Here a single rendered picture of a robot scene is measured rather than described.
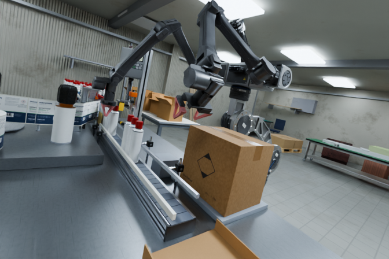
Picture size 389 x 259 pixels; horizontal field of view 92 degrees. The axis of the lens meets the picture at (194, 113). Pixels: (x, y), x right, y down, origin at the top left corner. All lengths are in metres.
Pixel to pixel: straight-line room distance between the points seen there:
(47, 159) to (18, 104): 0.45
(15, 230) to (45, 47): 5.03
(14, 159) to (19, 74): 4.62
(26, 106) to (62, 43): 4.30
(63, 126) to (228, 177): 0.84
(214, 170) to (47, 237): 0.53
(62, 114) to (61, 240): 0.63
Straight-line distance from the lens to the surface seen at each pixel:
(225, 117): 1.27
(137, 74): 1.34
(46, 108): 1.35
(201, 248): 0.66
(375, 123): 9.10
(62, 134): 1.15
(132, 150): 0.94
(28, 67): 5.56
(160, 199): 0.67
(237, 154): 0.69
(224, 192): 0.75
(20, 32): 5.59
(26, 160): 1.02
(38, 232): 0.70
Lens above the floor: 1.26
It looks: 6 degrees down
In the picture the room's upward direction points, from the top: 12 degrees clockwise
